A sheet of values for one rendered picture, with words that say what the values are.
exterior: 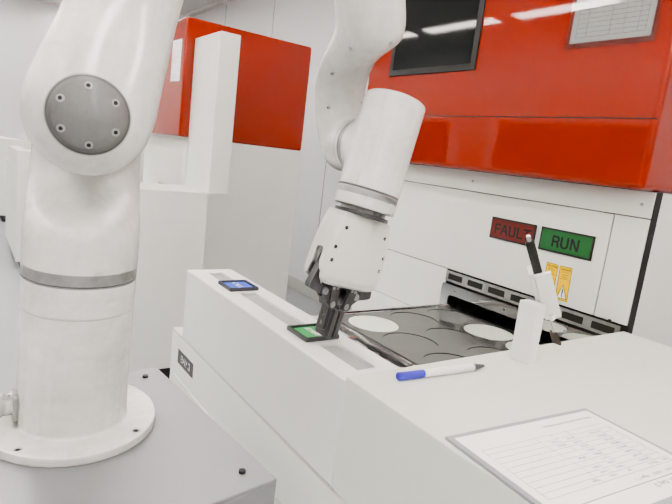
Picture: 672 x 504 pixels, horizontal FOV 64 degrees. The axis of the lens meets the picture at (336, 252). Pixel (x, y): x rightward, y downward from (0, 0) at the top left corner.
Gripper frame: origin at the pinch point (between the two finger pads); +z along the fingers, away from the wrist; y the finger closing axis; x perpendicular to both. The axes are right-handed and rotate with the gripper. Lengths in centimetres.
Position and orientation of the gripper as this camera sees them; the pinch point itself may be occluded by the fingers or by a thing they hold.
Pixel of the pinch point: (329, 321)
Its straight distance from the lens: 74.8
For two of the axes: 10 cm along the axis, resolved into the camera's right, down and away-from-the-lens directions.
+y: -7.8, -2.0, -5.9
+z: -2.9, 9.6, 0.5
